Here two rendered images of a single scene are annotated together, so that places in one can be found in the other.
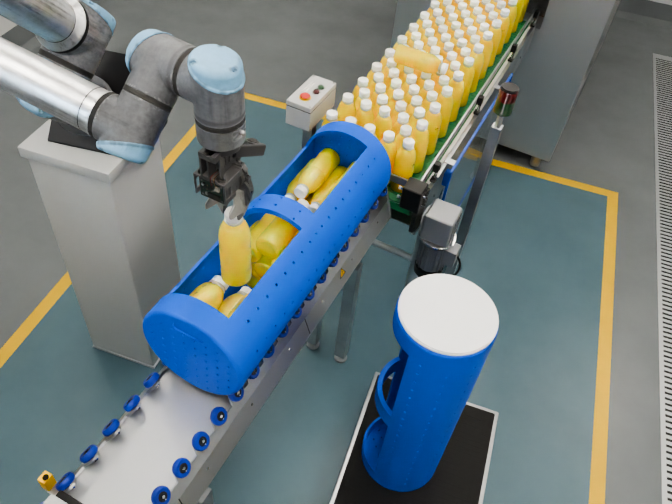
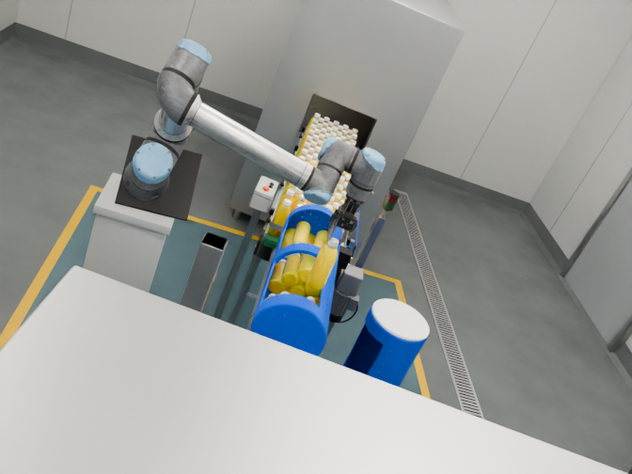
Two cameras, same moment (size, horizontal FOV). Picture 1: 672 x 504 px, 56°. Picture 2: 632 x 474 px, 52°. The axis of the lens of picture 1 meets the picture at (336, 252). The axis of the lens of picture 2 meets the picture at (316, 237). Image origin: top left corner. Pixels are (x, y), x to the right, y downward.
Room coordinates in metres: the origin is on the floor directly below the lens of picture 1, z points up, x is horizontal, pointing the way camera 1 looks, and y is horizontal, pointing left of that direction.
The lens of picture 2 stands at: (-0.92, 1.27, 2.55)
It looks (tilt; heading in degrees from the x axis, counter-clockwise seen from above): 27 degrees down; 333
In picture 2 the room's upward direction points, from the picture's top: 24 degrees clockwise
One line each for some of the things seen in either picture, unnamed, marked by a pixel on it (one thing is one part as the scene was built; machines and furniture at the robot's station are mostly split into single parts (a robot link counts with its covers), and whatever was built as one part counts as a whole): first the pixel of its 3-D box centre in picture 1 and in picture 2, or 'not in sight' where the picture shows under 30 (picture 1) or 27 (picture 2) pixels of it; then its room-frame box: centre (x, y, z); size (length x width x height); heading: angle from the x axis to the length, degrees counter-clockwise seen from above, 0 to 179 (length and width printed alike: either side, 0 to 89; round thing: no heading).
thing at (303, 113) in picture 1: (311, 102); (264, 194); (1.98, 0.15, 1.05); 0.20 x 0.10 x 0.10; 158
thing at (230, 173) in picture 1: (221, 166); (349, 211); (0.93, 0.24, 1.60); 0.09 x 0.08 x 0.12; 158
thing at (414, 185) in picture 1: (412, 196); (341, 258); (1.64, -0.24, 0.95); 0.10 x 0.07 x 0.10; 68
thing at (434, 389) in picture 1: (419, 395); (361, 388); (1.09, -0.32, 0.59); 0.28 x 0.28 x 0.88
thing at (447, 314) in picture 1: (448, 312); (401, 319); (1.09, -0.32, 1.03); 0.28 x 0.28 x 0.01
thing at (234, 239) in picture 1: (235, 248); (323, 264); (0.96, 0.23, 1.34); 0.07 x 0.07 x 0.19
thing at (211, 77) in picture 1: (216, 88); (368, 168); (0.93, 0.24, 1.76); 0.10 x 0.09 x 0.12; 62
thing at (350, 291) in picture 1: (347, 315); not in sight; (1.59, -0.08, 0.31); 0.06 x 0.06 x 0.63; 68
